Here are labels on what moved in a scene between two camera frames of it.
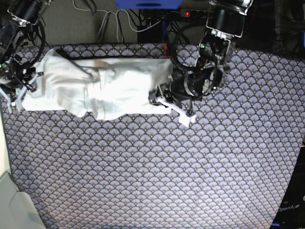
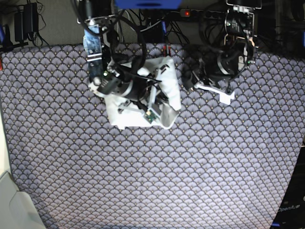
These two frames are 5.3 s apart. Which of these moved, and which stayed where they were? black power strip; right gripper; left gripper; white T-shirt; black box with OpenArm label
Moved: right gripper; left gripper; white T-shirt
Stayed: black power strip; black box with OpenArm label
